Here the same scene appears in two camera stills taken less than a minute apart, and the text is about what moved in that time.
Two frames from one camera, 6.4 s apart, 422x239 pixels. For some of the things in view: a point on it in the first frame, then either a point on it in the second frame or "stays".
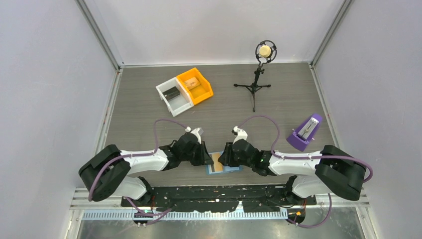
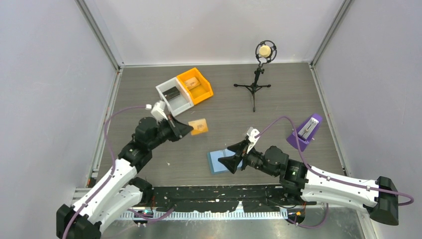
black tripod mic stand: x=255 y=86 stays
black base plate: x=197 y=199 stays
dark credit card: x=171 y=93 stays
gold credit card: x=218 y=165 → x=199 y=126
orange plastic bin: x=198 y=88 stays
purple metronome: x=300 y=138 stays
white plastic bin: x=173 y=93 stays
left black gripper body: x=194 y=156 → x=164 y=132
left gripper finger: x=206 y=159 → x=180 y=129
